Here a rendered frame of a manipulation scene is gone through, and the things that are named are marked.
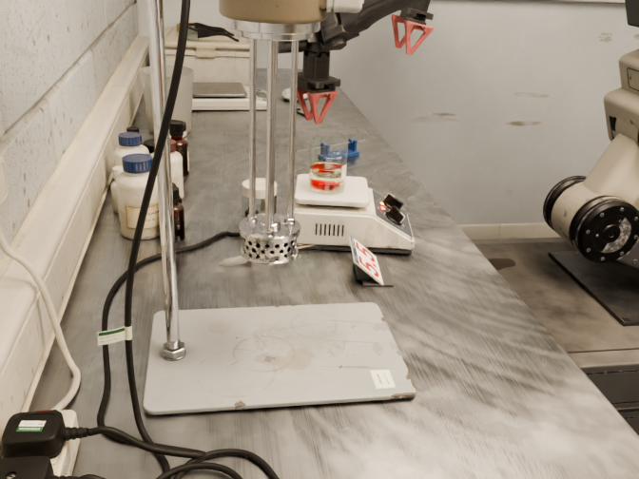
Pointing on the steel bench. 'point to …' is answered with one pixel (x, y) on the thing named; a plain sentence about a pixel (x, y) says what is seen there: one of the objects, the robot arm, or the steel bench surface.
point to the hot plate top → (354, 196)
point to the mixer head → (281, 17)
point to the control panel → (388, 211)
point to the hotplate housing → (331, 226)
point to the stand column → (175, 351)
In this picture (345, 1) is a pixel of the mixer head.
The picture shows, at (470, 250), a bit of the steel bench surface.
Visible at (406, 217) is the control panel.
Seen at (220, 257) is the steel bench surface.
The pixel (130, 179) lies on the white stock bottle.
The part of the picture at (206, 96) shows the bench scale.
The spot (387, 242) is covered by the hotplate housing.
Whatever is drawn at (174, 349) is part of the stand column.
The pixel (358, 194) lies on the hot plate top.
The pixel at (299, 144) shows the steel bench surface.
